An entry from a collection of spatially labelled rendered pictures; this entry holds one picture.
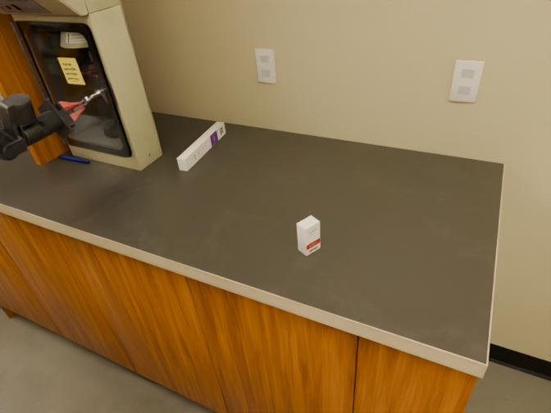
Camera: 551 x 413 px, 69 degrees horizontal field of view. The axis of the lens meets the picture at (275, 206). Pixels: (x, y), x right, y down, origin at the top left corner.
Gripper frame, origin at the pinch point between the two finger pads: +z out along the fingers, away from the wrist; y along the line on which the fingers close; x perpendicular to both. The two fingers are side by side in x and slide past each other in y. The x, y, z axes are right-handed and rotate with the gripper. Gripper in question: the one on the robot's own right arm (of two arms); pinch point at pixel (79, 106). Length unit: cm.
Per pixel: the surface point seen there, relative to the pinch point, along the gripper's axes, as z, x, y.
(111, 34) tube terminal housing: 10.5, -17.9, 9.7
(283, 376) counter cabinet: -22, -28, -89
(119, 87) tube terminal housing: 7.4, -10.7, -1.8
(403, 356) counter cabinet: -22, -68, -81
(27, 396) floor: -46, 99, -76
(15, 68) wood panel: 2.5, 18.4, 21.5
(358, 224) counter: 4, -58, -63
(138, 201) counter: -8.3, -5.6, -30.6
